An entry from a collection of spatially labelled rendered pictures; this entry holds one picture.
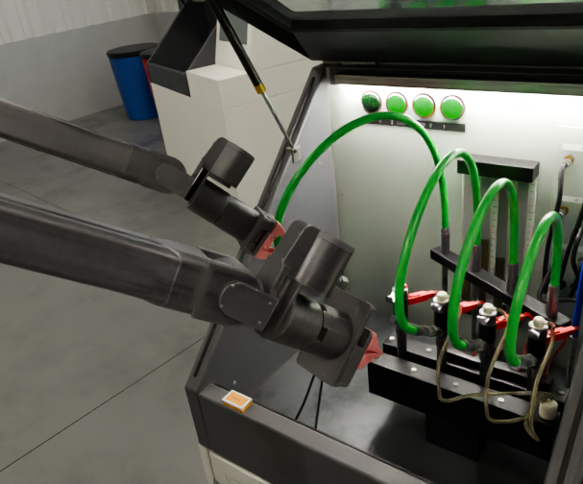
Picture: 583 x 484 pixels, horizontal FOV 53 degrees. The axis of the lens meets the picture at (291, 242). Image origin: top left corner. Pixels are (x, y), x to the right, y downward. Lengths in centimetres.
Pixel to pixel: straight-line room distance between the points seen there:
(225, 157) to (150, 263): 42
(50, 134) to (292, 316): 51
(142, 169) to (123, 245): 39
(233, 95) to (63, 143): 285
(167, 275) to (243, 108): 327
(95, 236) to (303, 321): 22
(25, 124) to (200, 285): 48
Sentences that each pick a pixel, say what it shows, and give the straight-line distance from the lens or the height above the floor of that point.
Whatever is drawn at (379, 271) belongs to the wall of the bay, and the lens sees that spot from 146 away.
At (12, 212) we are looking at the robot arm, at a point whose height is 154.
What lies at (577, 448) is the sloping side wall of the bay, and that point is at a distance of 93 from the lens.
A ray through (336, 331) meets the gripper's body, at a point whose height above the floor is 133.
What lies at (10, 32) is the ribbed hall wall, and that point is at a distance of 752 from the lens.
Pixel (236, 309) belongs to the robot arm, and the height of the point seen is 141.
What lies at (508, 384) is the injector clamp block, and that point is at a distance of 112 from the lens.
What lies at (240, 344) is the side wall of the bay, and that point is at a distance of 124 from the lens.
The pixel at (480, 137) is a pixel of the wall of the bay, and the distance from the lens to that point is 121.
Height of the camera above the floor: 172
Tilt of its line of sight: 28 degrees down
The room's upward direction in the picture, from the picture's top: 8 degrees counter-clockwise
